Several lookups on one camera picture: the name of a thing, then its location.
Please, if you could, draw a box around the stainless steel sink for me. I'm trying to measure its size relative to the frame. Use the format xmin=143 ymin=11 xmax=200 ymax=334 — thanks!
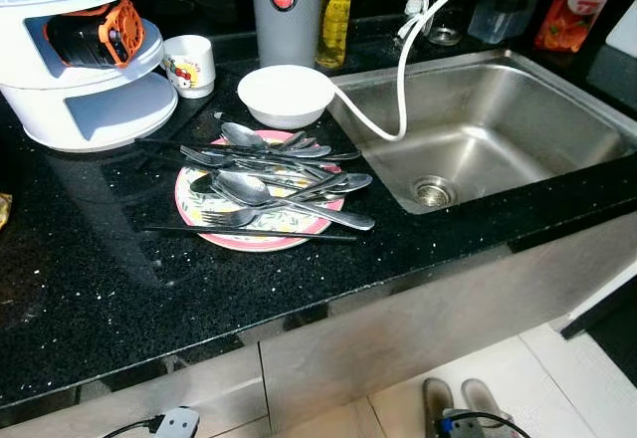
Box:
xmin=323 ymin=48 xmax=637 ymax=216

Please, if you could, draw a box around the white board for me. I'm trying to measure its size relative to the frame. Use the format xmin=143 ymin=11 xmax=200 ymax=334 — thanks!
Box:
xmin=602 ymin=0 xmax=637 ymax=61

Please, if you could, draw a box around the orange dish soap bottle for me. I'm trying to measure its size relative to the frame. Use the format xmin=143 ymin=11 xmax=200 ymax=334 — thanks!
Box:
xmin=534 ymin=0 xmax=630 ymax=54

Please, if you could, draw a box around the steel sink drain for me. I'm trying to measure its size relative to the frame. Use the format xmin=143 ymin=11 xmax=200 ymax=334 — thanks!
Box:
xmin=412 ymin=175 xmax=456 ymax=210

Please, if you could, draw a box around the clear container with sponge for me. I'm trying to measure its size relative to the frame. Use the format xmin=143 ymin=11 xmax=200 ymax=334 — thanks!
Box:
xmin=466 ymin=0 xmax=543 ymax=46

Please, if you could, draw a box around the small round glass cup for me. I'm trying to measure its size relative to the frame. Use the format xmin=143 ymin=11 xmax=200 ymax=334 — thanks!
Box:
xmin=426 ymin=5 xmax=466 ymax=48

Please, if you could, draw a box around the small steel spoon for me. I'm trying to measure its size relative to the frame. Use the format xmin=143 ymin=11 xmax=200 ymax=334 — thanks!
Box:
xmin=261 ymin=171 xmax=374 ymax=200

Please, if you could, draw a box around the yellow oil bottle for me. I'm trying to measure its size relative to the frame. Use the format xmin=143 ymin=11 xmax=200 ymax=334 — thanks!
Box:
xmin=316 ymin=0 xmax=355 ymax=71

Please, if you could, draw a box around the white bowl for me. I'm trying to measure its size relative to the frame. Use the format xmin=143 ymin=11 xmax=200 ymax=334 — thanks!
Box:
xmin=237 ymin=64 xmax=336 ymax=130

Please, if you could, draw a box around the floral plate pink rim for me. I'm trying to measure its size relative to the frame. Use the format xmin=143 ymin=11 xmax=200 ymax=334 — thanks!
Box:
xmin=175 ymin=129 xmax=345 ymax=253

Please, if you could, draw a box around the grey tumbler red label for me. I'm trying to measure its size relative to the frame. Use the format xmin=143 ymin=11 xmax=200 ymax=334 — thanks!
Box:
xmin=249 ymin=0 xmax=326 ymax=69

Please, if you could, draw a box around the large steel spoon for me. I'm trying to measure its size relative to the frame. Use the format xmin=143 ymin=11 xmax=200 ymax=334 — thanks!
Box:
xmin=211 ymin=170 xmax=377 ymax=232

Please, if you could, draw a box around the white printed mug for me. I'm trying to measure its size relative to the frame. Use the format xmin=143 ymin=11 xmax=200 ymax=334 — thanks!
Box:
xmin=161 ymin=35 xmax=217 ymax=100

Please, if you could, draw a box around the grey cabinet drawer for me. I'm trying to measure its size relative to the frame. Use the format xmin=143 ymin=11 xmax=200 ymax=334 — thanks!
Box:
xmin=0 ymin=343 xmax=270 ymax=438

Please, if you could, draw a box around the orange black handheld fan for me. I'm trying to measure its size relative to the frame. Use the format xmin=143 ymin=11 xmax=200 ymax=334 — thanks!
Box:
xmin=45 ymin=0 xmax=146 ymax=69

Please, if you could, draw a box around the white tiered appliance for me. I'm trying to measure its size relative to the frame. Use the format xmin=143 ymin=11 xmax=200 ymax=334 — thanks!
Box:
xmin=0 ymin=0 xmax=180 ymax=153

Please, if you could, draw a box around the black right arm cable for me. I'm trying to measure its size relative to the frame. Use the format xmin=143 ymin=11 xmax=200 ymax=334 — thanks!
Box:
xmin=453 ymin=410 xmax=533 ymax=438

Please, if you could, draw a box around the white hose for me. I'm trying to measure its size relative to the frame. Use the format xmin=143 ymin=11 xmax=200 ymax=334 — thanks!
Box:
xmin=328 ymin=0 xmax=509 ymax=142

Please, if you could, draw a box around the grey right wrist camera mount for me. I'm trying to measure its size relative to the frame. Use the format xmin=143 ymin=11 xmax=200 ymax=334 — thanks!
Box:
xmin=441 ymin=408 xmax=489 ymax=438

